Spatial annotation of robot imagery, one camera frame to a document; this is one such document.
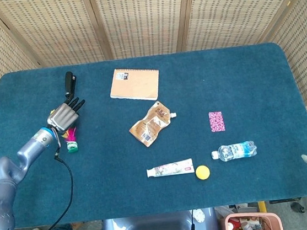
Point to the blue table cloth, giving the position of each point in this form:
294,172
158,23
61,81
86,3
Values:
156,137

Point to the brown spouted drink pouch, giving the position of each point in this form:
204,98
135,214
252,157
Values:
150,124

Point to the pink plastic basket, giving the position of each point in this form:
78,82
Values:
253,224

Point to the orange spiral notebook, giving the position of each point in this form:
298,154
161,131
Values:
135,84

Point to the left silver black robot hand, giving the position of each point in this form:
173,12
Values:
60,117

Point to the white toothpaste tube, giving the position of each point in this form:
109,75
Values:
170,168

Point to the colourful feather shuttlecock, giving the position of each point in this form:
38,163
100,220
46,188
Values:
71,142

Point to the clear plastic water bottle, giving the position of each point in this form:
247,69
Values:
235,151

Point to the pink patterned card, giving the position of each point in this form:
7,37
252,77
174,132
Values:
216,121

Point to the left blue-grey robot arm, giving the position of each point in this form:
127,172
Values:
8,176

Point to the black stapler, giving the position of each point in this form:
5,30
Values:
69,84

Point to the yellow round ball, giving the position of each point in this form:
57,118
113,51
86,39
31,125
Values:
202,172

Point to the woven bamboo folding screen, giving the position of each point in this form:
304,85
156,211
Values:
142,19

